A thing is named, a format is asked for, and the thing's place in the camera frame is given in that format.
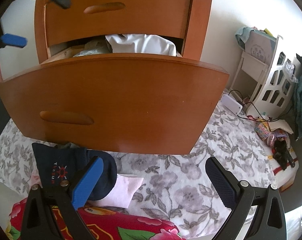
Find red floral blanket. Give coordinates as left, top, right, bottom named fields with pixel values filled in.
left=5, top=198, right=184, bottom=239

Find white power box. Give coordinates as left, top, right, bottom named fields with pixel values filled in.
left=220, top=94, right=243, bottom=115

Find white garment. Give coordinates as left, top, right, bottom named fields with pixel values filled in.
left=105, top=34, right=177, bottom=56

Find wooden drawer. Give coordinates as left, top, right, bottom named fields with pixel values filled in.
left=0, top=54, right=229, bottom=155
left=44, top=0, right=191, bottom=46

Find wooden nightstand cabinet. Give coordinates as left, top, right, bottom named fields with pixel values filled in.
left=34, top=0, right=212, bottom=62

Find white toy dollhouse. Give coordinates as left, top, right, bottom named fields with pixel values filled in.
left=230, top=27, right=300, bottom=120

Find pile of toys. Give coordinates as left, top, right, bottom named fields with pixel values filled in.
left=246, top=115, right=296, bottom=174

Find dark navy socks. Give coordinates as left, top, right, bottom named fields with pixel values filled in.
left=32, top=142, right=117, bottom=200

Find pink cloth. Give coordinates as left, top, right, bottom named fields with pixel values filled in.
left=88, top=174, right=144, bottom=209

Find grey floral bed sheet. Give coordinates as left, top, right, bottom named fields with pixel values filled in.
left=0, top=88, right=298, bottom=239

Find light green cloth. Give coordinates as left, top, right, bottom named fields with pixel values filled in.
left=74, top=38, right=112, bottom=57

